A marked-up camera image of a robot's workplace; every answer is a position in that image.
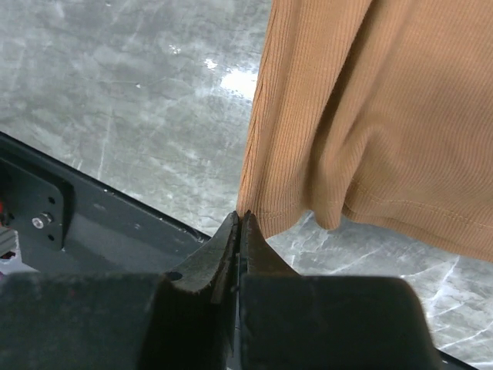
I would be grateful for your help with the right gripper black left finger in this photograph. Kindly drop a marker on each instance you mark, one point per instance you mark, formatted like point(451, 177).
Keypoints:
point(181, 319)

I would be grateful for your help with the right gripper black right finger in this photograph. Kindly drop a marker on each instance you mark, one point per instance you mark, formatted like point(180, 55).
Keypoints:
point(294, 321)

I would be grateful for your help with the mustard garment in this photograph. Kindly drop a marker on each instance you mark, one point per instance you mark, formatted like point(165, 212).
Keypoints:
point(378, 111)

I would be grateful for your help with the black base beam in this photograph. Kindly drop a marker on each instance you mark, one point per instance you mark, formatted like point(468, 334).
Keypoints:
point(67, 221)

